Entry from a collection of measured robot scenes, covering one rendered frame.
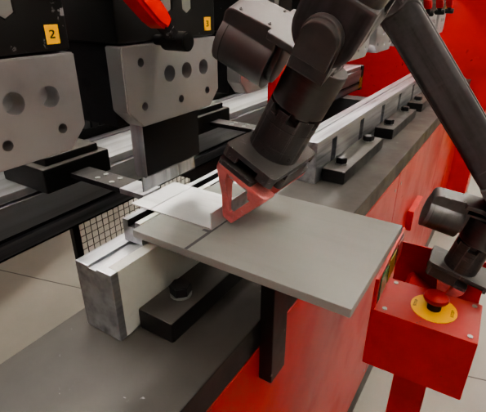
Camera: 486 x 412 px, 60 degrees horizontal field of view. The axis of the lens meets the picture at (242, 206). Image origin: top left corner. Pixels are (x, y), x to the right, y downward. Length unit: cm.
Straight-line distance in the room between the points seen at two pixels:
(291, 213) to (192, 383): 23
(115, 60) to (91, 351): 32
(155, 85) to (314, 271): 25
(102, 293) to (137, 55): 26
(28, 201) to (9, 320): 145
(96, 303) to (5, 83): 28
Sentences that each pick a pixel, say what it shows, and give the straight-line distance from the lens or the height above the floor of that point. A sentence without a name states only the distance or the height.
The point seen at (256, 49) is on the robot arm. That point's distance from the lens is 42.
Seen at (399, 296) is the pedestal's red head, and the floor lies 78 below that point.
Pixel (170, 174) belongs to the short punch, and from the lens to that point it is 56.
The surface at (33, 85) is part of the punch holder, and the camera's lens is 37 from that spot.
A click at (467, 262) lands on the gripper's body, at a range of 81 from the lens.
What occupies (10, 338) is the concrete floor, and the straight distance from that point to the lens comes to 204.
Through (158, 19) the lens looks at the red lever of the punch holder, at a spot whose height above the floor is 122.
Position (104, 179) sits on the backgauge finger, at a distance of 65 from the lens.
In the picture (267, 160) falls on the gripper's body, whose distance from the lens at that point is 44.
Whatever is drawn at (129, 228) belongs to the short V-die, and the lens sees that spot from 53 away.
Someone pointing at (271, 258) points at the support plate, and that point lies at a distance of 44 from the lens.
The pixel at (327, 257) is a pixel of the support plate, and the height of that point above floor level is 100.
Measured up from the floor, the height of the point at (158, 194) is 100.
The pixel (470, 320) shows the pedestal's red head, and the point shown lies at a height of 78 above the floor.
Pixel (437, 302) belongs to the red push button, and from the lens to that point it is 76.
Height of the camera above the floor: 124
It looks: 26 degrees down
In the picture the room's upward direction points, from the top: straight up
